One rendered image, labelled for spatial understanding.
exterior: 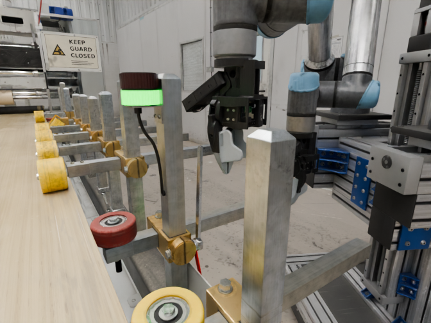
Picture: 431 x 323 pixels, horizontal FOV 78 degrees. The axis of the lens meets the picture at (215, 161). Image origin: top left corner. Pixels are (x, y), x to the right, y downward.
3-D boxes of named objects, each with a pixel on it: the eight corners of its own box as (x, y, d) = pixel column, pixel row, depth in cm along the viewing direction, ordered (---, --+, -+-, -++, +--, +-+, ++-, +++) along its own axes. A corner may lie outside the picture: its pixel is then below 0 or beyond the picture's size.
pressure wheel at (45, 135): (50, 125, 106) (53, 138, 102) (52, 140, 111) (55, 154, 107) (32, 126, 103) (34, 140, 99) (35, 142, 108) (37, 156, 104)
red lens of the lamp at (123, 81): (151, 88, 47) (150, 74, 47) (165, 88, 42) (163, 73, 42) (115, 88, 44) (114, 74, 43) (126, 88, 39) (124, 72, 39)
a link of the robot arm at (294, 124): (303, 118, 67) (278, 115, 73) (301, 136, 68) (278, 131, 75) (322, 116, 71) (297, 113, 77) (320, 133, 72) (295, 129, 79)
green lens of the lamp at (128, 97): (152, 102, 48) (151, 90, 47) (165, 104, 43) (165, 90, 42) (117, 103, 45) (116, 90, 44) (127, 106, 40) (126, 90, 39)
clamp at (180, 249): (169, 230, 63) (167, 211, 62) (197, 260, 52) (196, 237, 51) (145, 237, 60) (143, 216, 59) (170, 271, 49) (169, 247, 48)
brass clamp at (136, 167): (135, 164, 81) (133, 147, 79) (151, 176, 70) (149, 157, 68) (113, 167, 77) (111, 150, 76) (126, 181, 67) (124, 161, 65)
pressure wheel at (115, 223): (133, 254, 58) (128, 205, 55) (145, 274, 52) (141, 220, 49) (93, 266, 54) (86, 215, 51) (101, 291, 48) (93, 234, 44)
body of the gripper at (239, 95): (245, 134, 44) (248, 56, 41) (205, 129, 49) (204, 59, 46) (267, 128, 50) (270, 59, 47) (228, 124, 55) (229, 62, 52)
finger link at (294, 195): (309, 204, 78) (312, 174, 76) (295, 209, 75) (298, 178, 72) (301, 200, 81) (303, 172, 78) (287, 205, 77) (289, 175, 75)
